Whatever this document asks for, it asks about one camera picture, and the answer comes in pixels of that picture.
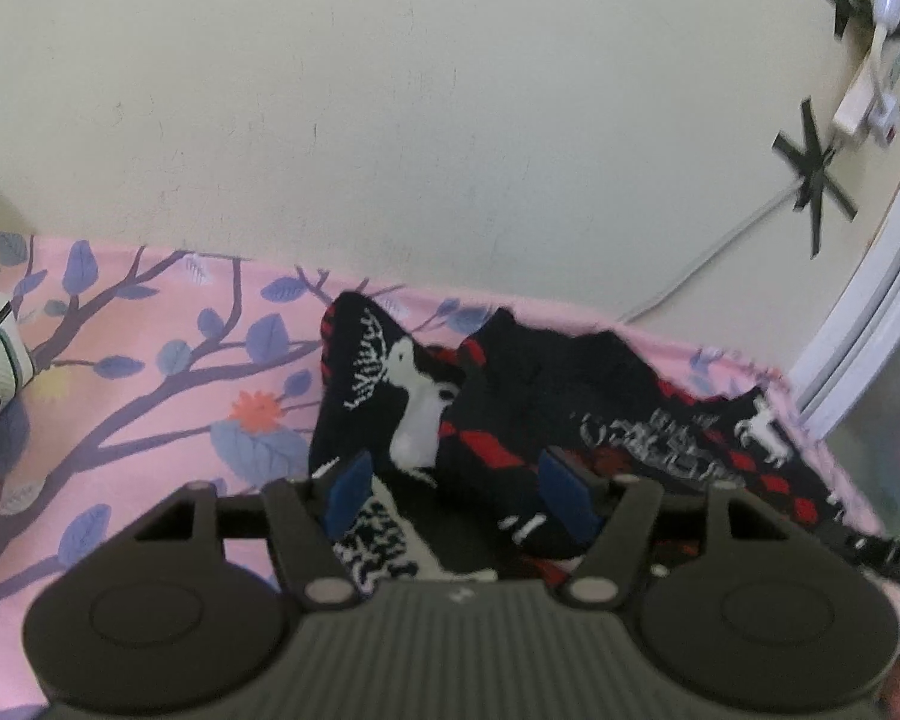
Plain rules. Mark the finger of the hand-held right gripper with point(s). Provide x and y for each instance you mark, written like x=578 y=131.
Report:
x=889 y=555

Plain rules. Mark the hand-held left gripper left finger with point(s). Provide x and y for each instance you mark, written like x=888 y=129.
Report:
x=349 y=495

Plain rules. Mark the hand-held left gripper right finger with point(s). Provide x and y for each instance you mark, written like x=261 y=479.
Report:
x=570 y=499

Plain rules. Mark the navy reindeer knit sweater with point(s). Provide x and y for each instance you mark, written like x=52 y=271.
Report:
x=540 y=375

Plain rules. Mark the pink floral bedsheet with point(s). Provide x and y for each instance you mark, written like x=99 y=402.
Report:
x=157 y=457

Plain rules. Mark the white window frame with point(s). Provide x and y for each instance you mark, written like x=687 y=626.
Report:
x=862 y=360

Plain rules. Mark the white wall charger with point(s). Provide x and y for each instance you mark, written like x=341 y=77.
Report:
x=862 y=109

